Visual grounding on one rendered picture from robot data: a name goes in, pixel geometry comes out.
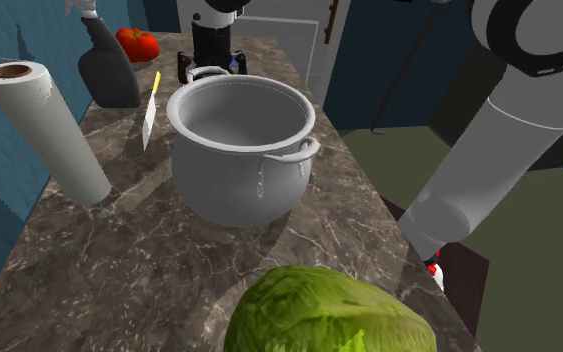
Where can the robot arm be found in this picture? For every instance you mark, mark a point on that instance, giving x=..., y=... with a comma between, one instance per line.
x=495, y=156

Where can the green lettuce head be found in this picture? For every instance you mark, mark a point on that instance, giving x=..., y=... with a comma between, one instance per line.
x=320, y=312

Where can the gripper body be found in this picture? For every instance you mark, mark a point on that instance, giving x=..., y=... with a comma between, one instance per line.
x=211, y=46

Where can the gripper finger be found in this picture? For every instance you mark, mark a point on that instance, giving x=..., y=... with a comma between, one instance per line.
x=240, y=61
x=183, y=63

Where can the red tomato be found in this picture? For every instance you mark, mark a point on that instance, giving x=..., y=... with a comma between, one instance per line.
x=139, y=45

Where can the grey metal cooking pot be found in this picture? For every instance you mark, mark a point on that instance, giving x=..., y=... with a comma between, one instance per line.
x=242, y=185

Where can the black spray bottle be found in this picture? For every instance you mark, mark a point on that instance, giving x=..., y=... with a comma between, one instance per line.
x=108, y=73

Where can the white paper towel roll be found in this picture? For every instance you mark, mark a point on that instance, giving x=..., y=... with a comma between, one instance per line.
x=52, y=131

